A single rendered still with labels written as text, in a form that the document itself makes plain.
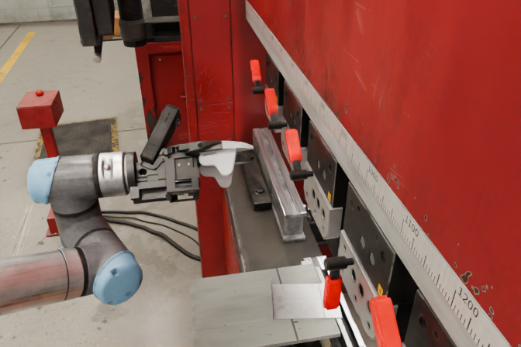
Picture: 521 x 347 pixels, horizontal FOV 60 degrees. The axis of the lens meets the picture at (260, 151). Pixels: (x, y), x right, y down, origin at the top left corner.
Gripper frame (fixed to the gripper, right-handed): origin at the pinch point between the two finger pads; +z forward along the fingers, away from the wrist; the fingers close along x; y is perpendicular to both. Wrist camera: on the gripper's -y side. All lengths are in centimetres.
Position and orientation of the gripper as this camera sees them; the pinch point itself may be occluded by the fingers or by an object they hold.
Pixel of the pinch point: (244, 150)
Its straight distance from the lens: 79.9
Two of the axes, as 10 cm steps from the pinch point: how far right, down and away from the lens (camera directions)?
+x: 1.2, -3.5, -9.3
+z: 9.8, -0.9, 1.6
